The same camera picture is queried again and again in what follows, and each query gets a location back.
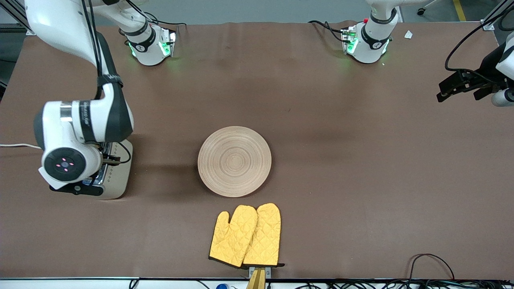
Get round wooden plate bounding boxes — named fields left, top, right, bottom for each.
left=198, top=126, right=272, bottom=198

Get cream and chrome toaster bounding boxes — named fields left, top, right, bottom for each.
left=90, top=138, right=133, bottom=200

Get yellow quilted oven mitt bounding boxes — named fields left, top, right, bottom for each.
left=242, top=203, right=286, bottom=268
left=209, top=205, right=258, bottom=269

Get aluminium frame post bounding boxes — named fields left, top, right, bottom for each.
left=482, top=0, right=514, bottom=32

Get white toaster power cord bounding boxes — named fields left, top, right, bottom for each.
left=0, top=143, right=43, bottom=150

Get black left arm base cable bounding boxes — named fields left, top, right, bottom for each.
left=308, top=20, right=347, bottom=43

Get black arm base cable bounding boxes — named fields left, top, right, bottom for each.
left=141, top=12, right=187, bottom=28
left=308, top=20, right=347, bottom=43

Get black right arm base cable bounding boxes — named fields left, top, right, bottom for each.
left=141, top=12, right=187, bottom=28

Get black looped cable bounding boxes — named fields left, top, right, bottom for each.
left=409, top=254, right=455, bottom=281

